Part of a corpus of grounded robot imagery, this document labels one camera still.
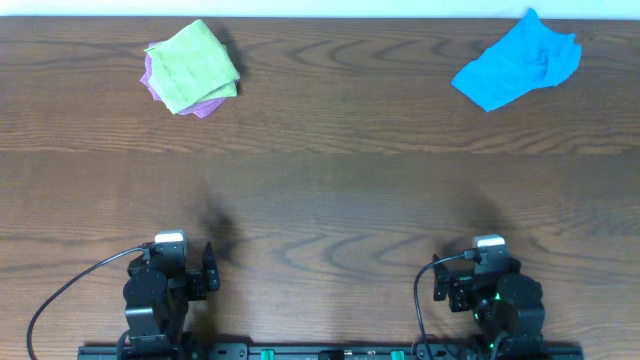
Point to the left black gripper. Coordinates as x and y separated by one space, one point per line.
200 280

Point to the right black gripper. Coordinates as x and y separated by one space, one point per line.
459 286

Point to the blue microfiber cloth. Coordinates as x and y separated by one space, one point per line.
530 56

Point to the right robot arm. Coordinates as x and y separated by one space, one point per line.
506 305

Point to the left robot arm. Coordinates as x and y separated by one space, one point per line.
157 295

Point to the purple folded cloth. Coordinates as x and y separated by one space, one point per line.
200 109

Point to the green folded cloth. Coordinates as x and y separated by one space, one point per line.
192 66

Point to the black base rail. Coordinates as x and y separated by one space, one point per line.
241 351

